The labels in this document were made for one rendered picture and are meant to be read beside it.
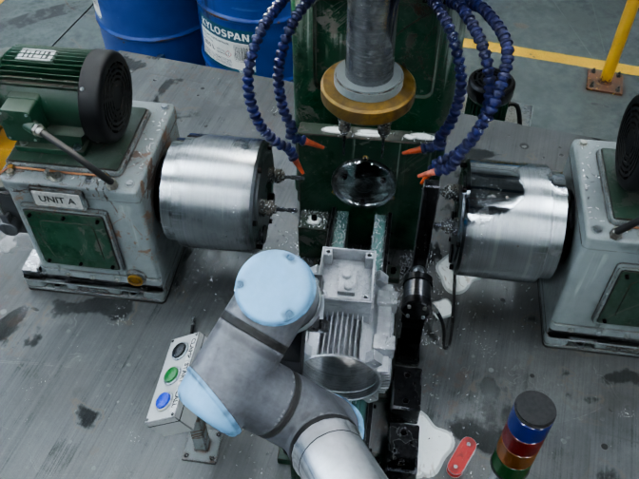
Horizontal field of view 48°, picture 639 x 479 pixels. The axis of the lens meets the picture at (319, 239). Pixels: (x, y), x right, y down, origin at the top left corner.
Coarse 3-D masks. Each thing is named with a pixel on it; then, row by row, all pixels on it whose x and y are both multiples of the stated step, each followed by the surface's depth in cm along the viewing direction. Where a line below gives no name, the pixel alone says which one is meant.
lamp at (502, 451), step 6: (498, 444) 112; (498, 450) 112; (504, 450) 110; (498, 456) 112; (504, 456) 111; (510, 456) 109; (516, 456) 108; (534, 456) 109; (504, 462) 111; (510, 462) 110; (516, 462) 109; (522, 462) 109; (528, 462) 110; (516, 468) 111; (522, 468) 111
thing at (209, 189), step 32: (192, 160) 146; (224, 160) 146; (256, 160) 146; (160, 192) 147; (192, 192) 145; (224, 192) 144; (256, 192) 146; (192, 224) 147; (224, 224) 146; (256, 224) 146
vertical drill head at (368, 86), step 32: (352, 0) 119; (384, 0) 117; (352, 32) 124; (384, 32) 122; (352, 64) 128; (384, 64) 127; (320, 96) 136; (352, 96) 130; (384, 96) 130; (384, 128) 135
